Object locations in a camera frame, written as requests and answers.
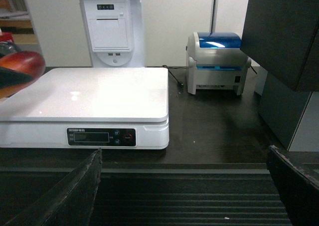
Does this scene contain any blue white label printer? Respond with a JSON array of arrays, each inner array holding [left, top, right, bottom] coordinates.
[[186, 32, 251, 95]]

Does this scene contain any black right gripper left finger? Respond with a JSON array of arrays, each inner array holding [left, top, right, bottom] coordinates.
[[5, 148, 102, 226]]

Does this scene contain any white POS terminal stand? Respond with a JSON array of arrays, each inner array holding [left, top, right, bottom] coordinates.
[[79, 0, 146, 67]]

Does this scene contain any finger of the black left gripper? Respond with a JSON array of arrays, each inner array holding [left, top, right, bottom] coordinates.
[[0, 66, 37, 98]]

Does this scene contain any black slatted checkout counter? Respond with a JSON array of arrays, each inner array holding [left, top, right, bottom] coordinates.
[[90, 67, 291, 226]]

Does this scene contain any dark red mango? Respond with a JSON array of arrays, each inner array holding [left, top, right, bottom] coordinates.
[[0, 51, 46, 78]]

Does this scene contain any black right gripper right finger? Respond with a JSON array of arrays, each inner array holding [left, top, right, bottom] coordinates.
[[266, 145, 319, 226]]

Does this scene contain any dark cabinet box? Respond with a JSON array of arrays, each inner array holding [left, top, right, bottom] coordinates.
[[241, 0, 319, 152]]

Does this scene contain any white digital checkout scale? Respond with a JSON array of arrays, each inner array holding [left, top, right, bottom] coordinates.
[[0, 67, 169, 150]]

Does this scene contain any black USB cable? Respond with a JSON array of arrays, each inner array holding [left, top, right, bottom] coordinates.
[[163, 64, 190, 88]]

